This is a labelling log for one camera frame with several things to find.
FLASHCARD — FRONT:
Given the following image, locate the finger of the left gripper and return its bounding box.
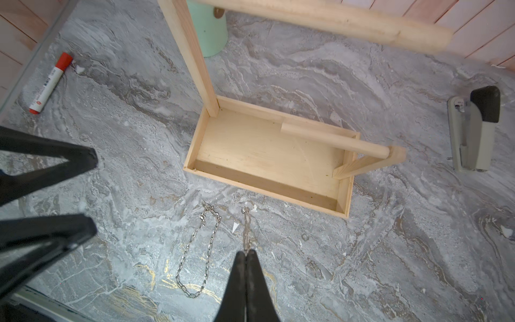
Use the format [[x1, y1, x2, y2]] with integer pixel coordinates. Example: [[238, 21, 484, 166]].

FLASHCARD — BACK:
[[1, 214, 97, 300], [1, 127, 98, 205]]

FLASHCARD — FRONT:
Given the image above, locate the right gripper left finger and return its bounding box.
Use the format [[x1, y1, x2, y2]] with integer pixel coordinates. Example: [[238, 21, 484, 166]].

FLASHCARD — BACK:
[[214, 251, 246, 322]]

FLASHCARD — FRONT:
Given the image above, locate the green pen cup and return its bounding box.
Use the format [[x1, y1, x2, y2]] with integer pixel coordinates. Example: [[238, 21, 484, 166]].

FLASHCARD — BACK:
[[187, 1, 229, 58]]

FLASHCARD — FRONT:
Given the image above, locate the wooden jewelry display stand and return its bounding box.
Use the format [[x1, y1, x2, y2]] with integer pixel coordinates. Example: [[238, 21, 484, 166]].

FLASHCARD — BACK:
[[160, 1, 453, 219]]

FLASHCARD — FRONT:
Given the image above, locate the grey black stapler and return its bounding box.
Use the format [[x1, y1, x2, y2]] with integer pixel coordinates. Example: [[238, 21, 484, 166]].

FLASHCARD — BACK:
[[447, 86, 501, 173]]

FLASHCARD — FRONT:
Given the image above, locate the red white marker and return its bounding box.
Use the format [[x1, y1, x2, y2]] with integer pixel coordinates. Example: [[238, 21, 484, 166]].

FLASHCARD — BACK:
[[29, 52, 73, 115]]

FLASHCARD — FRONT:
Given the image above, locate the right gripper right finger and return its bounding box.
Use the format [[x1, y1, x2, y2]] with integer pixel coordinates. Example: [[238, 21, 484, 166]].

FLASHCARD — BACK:
[[245, 250, 280, 322]]

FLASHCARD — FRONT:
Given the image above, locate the silver chain necklace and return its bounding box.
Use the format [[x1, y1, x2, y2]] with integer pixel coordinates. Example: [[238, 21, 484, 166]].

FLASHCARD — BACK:
[[175, 202, 258, 299]]

